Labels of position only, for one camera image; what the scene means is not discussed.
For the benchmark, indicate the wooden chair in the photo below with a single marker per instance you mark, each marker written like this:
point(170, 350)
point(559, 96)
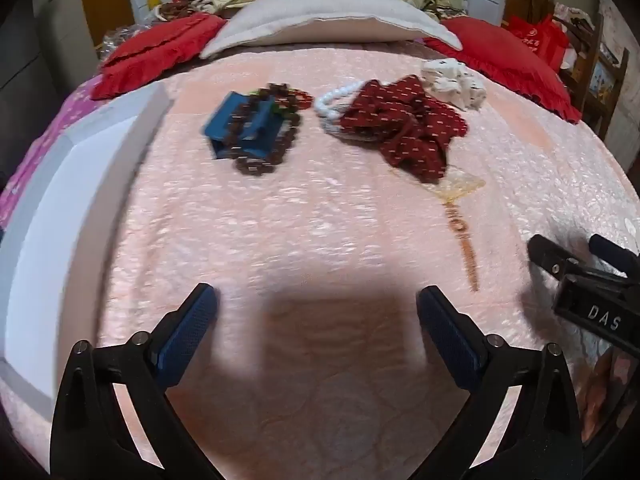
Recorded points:
point(596, 78)

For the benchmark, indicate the pink bedspread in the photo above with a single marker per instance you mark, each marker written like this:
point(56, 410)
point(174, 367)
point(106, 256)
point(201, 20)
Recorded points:
point(316, 366)

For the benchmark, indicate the dark red dotted scrunchie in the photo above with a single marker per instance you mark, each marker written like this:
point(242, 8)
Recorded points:
point(411, 129)

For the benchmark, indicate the white pillow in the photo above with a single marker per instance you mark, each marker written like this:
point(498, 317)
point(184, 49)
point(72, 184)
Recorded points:
point(265, 23)

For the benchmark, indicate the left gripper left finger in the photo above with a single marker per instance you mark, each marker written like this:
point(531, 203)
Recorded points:
point(89, 435)

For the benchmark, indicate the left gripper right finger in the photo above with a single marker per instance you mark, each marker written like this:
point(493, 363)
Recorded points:
point(542, 439)

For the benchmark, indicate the red ruffled cushion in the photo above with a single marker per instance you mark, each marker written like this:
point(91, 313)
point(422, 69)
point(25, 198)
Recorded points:
point(503, 58)
point(145, 57)

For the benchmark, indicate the clear plastic bag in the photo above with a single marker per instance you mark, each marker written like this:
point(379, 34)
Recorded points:
point(113, 39)

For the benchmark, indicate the red shopping bag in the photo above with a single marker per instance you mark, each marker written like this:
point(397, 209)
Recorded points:
point(545, 39)

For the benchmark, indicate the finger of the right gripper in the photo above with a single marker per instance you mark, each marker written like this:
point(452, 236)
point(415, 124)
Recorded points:
point(550, 256)
point(620, 258)

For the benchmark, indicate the purple floral sheet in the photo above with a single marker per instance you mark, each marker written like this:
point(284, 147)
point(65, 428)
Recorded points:
point(76, 106)

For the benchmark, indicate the cream dotted scrunchie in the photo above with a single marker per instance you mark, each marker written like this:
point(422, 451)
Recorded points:
point(450, 81)

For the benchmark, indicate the blue hair claw clip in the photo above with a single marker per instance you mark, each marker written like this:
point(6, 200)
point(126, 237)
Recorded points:
point(244, 126)

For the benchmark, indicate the red ruffled cushion right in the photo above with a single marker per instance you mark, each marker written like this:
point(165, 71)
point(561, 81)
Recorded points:
point(503, 58)

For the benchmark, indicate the white tray box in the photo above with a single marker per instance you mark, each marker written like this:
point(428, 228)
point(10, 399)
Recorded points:
point(59, 239)

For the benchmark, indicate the red ruffled cushion left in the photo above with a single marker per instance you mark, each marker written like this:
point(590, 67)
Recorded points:
point(145, 57)

